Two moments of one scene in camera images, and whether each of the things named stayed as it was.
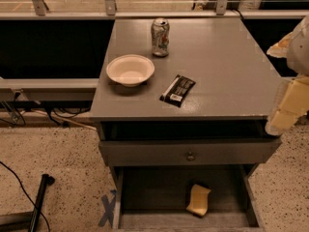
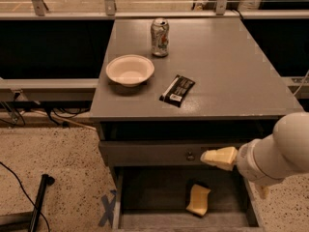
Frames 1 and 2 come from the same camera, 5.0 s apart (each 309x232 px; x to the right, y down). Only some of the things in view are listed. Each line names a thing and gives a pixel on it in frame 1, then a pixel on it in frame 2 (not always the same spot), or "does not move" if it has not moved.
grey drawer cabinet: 222,127 does not move
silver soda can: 159,36 does not move
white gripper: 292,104 -> 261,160
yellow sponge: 199,199 does not move
